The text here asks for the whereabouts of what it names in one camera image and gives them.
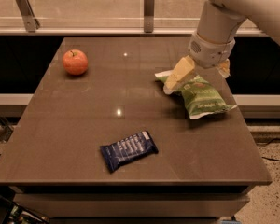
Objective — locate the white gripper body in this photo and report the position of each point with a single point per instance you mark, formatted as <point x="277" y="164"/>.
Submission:
<point x="211" y="53"/>

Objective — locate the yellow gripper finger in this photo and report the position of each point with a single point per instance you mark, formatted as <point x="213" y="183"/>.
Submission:
<point x="224" y="68"/>
<point x="184" y="70"/>

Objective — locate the green jalapeno chip bag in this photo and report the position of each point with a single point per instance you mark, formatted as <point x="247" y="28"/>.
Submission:
<point x="200" y="98"/>

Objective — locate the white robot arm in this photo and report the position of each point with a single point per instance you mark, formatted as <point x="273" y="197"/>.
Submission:
<point x="248" y="33"/>

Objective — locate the red apple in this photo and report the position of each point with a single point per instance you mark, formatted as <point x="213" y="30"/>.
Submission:
<point x="75" y="62"/>

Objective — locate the blue snack bar wrapper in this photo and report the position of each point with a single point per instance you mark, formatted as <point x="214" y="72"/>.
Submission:
<point x="127" y="150"/>

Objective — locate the glass railing panel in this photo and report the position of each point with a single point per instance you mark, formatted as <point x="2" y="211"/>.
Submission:
<point x="103" y="13"/>

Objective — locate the dark object at bottom left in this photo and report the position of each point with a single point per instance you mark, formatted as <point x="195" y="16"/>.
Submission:
<point x="13" y="213"/>

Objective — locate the middle metal railing bracket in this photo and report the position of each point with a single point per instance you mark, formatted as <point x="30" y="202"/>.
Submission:
<point x="149" y="15"/>

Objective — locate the metal railing bracket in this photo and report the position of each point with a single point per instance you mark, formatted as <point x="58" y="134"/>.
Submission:
<point x="30" y="21"/>
<point x="149" y="15"/>

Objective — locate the left metal railing bracket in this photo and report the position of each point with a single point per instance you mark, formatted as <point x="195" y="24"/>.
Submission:
<point x="30" y="21"/>

